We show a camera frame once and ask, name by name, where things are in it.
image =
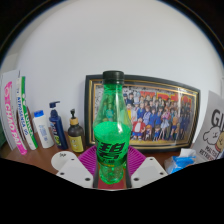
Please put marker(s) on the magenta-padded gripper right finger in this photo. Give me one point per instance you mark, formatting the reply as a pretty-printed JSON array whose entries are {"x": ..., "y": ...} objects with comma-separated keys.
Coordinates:
[{"x": 148, "y": 171}]

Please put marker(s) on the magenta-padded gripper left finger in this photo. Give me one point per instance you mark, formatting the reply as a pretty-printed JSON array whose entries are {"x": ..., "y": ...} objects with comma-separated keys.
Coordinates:
[{"x": 75, "y": 173}]

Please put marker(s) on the green plastic drink bottle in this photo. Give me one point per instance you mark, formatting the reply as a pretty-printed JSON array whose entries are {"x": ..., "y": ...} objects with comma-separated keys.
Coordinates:
[{"x": 111, "y": 140}]

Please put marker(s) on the blue tissue pack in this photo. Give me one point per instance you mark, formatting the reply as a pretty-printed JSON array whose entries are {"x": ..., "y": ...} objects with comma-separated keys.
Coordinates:
[{"x": 180, "y": 162}]

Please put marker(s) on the brown pump bottle yellow label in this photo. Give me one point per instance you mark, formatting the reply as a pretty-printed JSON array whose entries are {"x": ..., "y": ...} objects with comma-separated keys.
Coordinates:
[{"x": 76, "y": 136}]

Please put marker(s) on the dark blue pump bottle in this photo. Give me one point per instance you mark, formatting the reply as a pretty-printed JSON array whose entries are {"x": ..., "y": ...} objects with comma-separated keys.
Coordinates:
[{"x": 58, "y": 131}]

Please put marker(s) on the white bottle with blue cap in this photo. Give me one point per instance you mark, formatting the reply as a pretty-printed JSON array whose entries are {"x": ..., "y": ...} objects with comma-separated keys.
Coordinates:
[{"x": 43, "y": 131}]

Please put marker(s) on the framed group picture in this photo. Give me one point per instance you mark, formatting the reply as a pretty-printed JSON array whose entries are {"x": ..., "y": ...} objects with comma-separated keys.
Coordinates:
[{"x": 160, "y": 116}]

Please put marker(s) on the green and white tall tube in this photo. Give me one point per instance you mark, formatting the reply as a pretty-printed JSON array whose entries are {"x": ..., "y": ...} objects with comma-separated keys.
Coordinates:
[{"x": 26, "y": 116}]

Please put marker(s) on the pink and white tall tube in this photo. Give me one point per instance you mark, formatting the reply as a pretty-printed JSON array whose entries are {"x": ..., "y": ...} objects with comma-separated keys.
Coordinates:
[{"x": 12, "y": 116}]

